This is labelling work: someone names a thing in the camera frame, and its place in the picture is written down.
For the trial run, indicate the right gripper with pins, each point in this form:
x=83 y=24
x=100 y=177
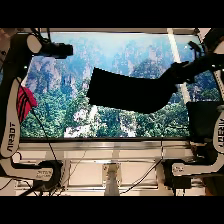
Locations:
x=181 y=72

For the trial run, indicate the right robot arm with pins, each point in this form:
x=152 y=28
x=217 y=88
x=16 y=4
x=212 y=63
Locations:
x=196 y=169

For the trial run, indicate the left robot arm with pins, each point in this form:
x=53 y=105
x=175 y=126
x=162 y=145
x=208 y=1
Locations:
x=8 y=133

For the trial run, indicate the red garment with black stripes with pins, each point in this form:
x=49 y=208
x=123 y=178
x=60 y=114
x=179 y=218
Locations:
x=30 y=100

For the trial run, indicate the dark pants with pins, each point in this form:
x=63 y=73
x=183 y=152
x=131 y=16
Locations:
x=126 y=93

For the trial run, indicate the silver frame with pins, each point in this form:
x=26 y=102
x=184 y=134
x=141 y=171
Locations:
x=100 y=145

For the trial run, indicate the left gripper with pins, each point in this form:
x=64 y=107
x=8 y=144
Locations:
x=62 y=50

